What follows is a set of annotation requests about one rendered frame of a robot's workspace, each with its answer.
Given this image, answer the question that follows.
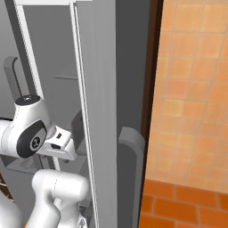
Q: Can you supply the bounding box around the dark brown cabinet side panel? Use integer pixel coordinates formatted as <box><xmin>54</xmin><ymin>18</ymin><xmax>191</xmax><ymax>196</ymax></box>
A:
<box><xmin>139</xmin><ymin>0</ymin><xmax>165</xmax><ymax>183</ymax></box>

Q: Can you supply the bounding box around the grey fridge door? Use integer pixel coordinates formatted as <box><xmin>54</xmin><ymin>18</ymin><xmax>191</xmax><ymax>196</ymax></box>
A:
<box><xmin>69</xmin><ymin>0</ymin><xmax>153</xmax><ymax>228</ymax></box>
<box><xmin>0</xmin><ymin>0</ymin><xmax>45</xmax><ymax>120</ymax></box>

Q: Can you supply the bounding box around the grey curved door handle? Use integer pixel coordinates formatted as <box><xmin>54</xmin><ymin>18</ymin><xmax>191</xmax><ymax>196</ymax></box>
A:
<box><xmin>118</xmin><ymin>126</ymin><xmax>147</xmax><ymax>228</ymax></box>
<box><xmin>3</xmin><ymin>55</ymin><xmax>24</xmax><ymax>102</ymax></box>

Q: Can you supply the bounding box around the grey fridge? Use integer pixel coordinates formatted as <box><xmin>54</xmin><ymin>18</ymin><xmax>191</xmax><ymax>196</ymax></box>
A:
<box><xmin>12</xmin><ymin>0</ymin><xmax>94</xmax><ymax>228</ymax></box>

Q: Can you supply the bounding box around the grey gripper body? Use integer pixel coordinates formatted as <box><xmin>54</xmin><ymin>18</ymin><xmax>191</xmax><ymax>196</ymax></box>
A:
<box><xmin>69</xmin><ymin>109</ymin><xmax>88</xmax><ymax>158</ymax></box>

